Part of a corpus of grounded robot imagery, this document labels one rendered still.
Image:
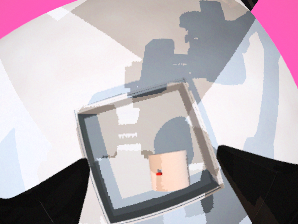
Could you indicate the white round filter cartridge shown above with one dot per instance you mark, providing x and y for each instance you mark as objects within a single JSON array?
[{"x": 169, "y": 171}]

